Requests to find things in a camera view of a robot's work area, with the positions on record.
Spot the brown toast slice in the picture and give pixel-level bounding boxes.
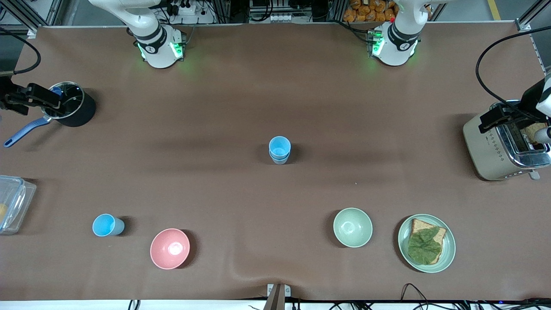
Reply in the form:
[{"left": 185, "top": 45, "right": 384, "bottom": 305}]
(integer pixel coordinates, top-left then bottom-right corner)
[{"left": 522, "top": 122, "right": 550, "bottom": 145}]

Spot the green lettuce leaf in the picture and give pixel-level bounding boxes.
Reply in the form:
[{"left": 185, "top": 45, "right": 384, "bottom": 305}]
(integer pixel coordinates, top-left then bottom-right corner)
[{"left": 408, "top": 227, "right": 443, "bottom": 265}]

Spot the pink bowl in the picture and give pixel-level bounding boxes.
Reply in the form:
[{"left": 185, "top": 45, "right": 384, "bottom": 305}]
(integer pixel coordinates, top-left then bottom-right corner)
[{"left": 150, "top": 228, "right": 190, "bottom": 270}]

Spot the aluminium frame profile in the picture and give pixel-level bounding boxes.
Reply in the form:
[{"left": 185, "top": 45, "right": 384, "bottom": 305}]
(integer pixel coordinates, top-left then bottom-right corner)
[{"left": 517, "top": 0, "right": 551, "bottom": 31}]

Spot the green round plate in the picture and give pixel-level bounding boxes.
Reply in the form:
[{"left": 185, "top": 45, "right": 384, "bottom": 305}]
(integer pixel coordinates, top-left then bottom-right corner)
[{"left": 398, "top": 214, "right": 456, "bottom": 273}]

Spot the black looped cable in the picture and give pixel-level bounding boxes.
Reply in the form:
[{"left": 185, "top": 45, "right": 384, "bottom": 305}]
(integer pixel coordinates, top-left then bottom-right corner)
[{"left": 400, "top": 283, "right": 432, "bottom": 310}]

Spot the beige steel toaster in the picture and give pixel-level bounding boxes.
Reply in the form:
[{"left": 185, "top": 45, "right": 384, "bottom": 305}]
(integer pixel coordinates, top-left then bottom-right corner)
[{"left": 463, "top": 100, "right": 551, "bottom": 181}]

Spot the white power strip with plugs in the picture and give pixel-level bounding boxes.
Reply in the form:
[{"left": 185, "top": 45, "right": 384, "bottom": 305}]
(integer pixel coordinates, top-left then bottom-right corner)
[{"left": 166, "top": 0, "right": 208, "bottom": 25}]

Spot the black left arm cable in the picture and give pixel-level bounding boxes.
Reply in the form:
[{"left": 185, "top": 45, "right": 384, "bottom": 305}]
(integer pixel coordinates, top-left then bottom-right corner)
[{"left": 475, "top": 26, "right": 551, "bottom": 123}]

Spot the clear plastic container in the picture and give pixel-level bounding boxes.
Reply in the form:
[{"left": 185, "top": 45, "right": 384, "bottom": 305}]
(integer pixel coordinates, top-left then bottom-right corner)
[{"left": 0, "top": 175, "right": 37, "bottom": 235}]

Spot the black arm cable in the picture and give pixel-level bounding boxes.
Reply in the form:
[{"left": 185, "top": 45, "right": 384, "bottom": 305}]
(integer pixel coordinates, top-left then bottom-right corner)
[
  {"left": 475, "top": 26, "right": 551, "bottom": 123},
  {"left": 0, "top": 27, "right": 42, "bottom": 75}
]

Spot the brown bread slice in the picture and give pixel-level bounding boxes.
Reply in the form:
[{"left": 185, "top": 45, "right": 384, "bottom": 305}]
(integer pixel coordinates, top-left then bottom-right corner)
[{"left": 408, "top": 219, "right": 447, "bottom": 264}]

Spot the green bowl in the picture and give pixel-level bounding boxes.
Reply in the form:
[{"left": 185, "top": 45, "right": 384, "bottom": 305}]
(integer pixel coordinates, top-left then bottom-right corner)
[{"left": 333, "top": 208, "right": 373, "bottom": 248}]

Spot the metal mounting bracket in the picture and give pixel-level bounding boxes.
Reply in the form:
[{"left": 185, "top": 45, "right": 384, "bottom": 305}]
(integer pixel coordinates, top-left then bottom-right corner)
[{"left": 266, "top": 283, "right": 291, "bottom": 310}]

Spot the black pot blue handle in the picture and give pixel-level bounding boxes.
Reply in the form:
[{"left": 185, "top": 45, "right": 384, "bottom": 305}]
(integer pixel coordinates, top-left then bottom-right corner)
[{"left": 3, "top": 81, "right": 96, "bottom": 149}]

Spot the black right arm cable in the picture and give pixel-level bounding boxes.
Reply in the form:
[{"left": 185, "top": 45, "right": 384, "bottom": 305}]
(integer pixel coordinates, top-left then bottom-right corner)
[{"left": 0, "top": 27, "right": 42, "bottom": 75}]

